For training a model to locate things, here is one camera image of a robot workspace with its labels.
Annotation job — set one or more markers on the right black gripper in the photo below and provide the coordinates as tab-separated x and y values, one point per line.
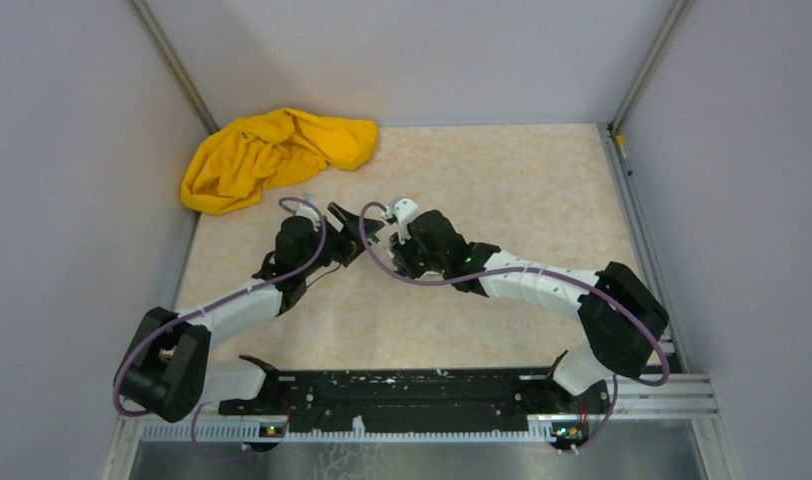
401	248

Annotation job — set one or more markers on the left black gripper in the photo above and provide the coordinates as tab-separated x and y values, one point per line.
349	249

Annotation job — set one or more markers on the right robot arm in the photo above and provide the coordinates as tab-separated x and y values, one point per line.
621	319

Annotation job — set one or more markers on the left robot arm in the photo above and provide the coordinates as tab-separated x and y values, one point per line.
167	369

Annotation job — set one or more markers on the yellow cloth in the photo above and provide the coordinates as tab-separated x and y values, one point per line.
232	168

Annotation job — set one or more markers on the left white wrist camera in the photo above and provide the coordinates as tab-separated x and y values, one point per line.
307	208

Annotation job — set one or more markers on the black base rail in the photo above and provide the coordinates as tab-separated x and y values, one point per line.
417	401

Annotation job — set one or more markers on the aluminium frame rail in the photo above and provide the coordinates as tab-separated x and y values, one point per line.
683	397

